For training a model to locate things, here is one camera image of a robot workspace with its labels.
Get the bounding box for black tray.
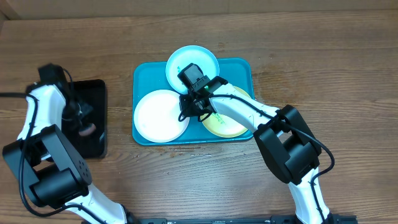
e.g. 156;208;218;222
62;79;108;159

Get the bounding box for yellow-green plate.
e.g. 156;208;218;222
200;85;252;138

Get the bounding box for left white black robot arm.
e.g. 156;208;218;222
2;63;137;223

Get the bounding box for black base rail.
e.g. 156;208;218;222
133;214;358;224

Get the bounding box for light blue plate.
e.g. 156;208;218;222
165;45;220;95

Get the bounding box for white plate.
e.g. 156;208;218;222
133;90;190;143

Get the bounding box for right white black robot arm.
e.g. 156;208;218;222
178;63;330;223

